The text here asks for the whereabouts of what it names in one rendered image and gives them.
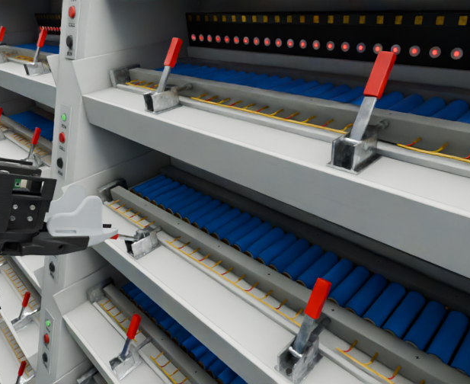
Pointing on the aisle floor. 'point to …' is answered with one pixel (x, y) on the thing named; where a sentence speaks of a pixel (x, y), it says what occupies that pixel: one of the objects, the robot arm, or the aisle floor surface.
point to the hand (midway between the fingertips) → (103, 233)
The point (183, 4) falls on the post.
